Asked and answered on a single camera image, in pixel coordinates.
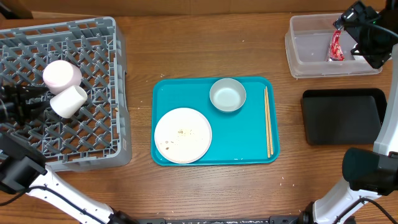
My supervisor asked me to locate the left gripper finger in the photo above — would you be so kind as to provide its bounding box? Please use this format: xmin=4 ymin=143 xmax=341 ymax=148
xmin=27 ymin=101 xmax=50 ymax=116
xmin=22 ymin=86 xmax=49 ymax=95

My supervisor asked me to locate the white cup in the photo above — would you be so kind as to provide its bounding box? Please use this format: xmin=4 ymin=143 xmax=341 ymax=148
xmin=50 ymin=85 xmax=88 ymax=118

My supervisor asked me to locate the small white bowl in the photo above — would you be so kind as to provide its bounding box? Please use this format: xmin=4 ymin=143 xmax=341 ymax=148
xmin=43 ymin=60 xmax=82 ymax=95

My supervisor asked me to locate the red sauce packet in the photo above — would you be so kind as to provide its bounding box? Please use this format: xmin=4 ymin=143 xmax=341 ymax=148
xmin=326 ymin=30 xmax=345 ymax=62

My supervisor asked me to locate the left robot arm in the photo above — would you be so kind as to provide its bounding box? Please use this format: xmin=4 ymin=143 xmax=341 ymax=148
xmin=1 ymin=85 xmax=137 ymax=224

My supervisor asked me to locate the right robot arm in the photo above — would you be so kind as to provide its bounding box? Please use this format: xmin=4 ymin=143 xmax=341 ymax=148
xmin=297 ymin=1 xmax=397 ymax=223

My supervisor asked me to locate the clear plastic waste bin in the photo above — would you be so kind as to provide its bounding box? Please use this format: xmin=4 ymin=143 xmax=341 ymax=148
xmin=285 ymin=13 xmax=382 ymax=78

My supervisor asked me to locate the grey plastic dish rack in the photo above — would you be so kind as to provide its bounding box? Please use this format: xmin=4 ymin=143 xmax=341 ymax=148
xmin=1 ymin=17 xmax=132 ymax=171

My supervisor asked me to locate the black plastic tray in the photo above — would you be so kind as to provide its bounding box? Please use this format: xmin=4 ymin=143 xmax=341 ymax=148
xmin=301 ymin=88 xmax=387 ymax=146

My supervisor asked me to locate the right wooden chopstick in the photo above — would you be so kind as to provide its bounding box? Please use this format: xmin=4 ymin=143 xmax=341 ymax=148
xmin=264 ymin=87 xmax=274 ymax=158

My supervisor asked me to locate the large white plate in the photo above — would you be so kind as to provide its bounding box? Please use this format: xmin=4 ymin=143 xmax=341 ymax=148
xmin=154 ymin=108 xmax=213 ymax=164

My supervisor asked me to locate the grey metal bowl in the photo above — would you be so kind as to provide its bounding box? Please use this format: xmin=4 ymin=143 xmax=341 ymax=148
xmin=210 ymin=78 xmax=246 ymax=113

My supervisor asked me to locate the teal serving tray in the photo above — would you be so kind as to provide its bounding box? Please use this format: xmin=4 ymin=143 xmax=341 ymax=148
xmin=152 ymin=77 xmax=280 ymax=166

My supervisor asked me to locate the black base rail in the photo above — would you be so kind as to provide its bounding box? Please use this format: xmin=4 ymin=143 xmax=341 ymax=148
xmin=137 ymin=215 xmax=310 ymax=224

